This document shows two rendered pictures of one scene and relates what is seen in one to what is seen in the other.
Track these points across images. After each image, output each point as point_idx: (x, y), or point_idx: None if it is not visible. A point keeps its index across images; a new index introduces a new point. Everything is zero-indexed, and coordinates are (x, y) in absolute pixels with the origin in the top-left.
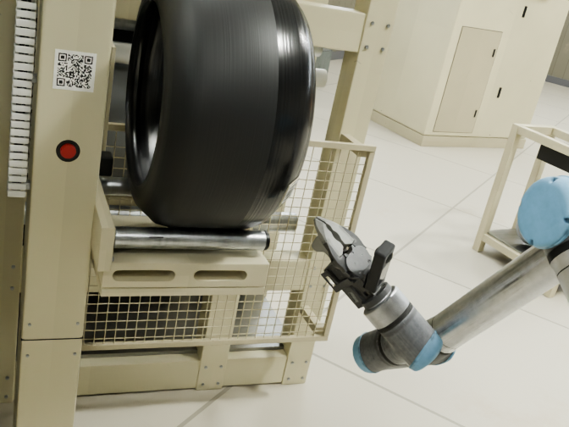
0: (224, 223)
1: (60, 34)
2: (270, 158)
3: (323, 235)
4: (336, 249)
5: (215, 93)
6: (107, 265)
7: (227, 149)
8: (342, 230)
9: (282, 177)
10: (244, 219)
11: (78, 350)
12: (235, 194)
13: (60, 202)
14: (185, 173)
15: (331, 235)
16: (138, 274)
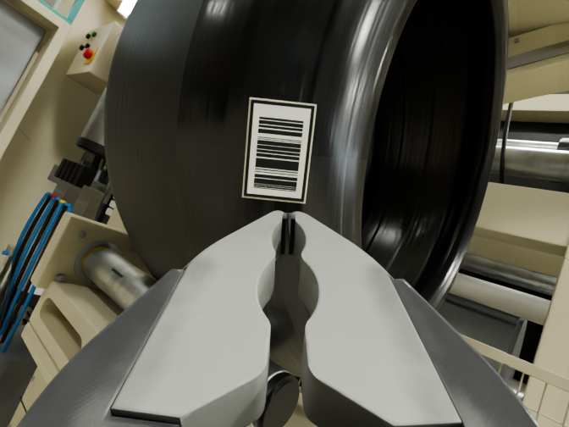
0: (174, 260)
1: None
2: (207, 1)
3: (210, 246)
4: (175, 342)
5: None
6: (38, 274)
7: (150, 7)
8: (380, 292)
9: (225, 55)
10: (187, 243)
11: None
12: (147, 125)
13: (121, 224)
14: (107, 81)
15: (251, 265)
16: (79, 337)
